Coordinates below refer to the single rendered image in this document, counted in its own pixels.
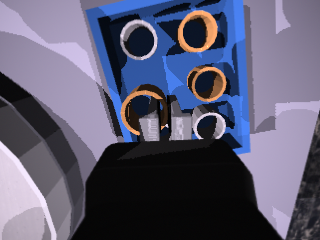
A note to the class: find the silver metal sleeve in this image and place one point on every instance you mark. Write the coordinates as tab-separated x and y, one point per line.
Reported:
217	127
126	33

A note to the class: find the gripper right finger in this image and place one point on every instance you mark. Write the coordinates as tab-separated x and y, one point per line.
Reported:
179	124

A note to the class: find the blue crate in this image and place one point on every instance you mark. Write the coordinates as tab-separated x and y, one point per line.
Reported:
169	66

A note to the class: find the bronze bushing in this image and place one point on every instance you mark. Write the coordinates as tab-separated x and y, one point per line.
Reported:
128	115
217	88
210	28

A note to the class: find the grey metal sleeve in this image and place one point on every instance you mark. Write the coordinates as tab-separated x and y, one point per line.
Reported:
167	136

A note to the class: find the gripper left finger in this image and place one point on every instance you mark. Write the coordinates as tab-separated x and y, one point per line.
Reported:
150	124

